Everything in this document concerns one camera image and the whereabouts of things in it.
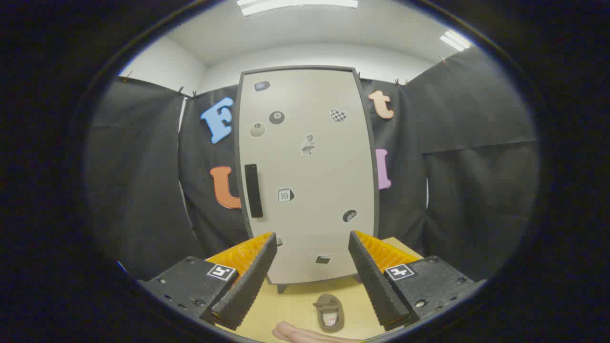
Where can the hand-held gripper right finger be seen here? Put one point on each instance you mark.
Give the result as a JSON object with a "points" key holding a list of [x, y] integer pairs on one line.
{"points": [[374, 281]]}

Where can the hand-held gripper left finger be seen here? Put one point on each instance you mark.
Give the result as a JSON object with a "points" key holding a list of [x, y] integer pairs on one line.
{"points": [[252, 281]]}

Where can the dark grey shoe cabinet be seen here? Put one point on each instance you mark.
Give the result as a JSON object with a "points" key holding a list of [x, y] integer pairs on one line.
{"points": [[282, 287]]}

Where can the brown slipper shoe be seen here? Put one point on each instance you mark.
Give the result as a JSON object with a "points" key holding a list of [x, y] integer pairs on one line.
{"points": [[329, 302]]}

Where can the beige shoe cabinet door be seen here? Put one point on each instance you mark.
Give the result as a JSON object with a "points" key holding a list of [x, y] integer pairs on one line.
{"points": [[324, 181]]}

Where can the black backdrop cloth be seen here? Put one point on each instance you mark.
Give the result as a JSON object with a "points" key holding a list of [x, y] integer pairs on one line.
{"points": [[143, 181]]}

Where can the small ceiling light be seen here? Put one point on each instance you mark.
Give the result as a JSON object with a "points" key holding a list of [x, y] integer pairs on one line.
{"points": [[455, 40]]}

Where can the long ceiling light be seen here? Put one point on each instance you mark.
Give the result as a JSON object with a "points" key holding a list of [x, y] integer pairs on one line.
{"points": [[295, 5]]}

